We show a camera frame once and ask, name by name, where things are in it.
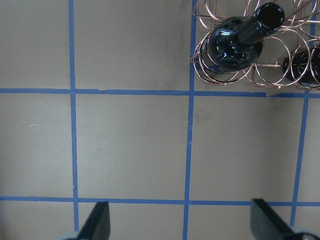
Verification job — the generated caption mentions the dark wine bottle far slot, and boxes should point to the dark wine bottle far slot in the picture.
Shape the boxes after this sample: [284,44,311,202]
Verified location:
[282,45,320,85]

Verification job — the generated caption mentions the copper wire wine basket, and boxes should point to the copper wire wine basket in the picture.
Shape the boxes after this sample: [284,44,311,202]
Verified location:
[190,0,320,90]

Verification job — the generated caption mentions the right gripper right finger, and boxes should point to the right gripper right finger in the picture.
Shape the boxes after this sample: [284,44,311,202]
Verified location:
[250,198,300,240]

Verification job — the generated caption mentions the dark wine bottle near slot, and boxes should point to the dark wine bottle near slot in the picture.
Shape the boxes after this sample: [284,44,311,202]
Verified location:
[206,2,285,72]

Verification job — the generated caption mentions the dark wine bottle slot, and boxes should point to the dark wine bottle slot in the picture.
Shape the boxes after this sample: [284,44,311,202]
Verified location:
[282,45,320,85]
[206,2,285,72]

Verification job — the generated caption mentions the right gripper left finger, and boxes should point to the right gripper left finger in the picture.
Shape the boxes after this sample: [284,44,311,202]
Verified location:
[76,201,111,240]

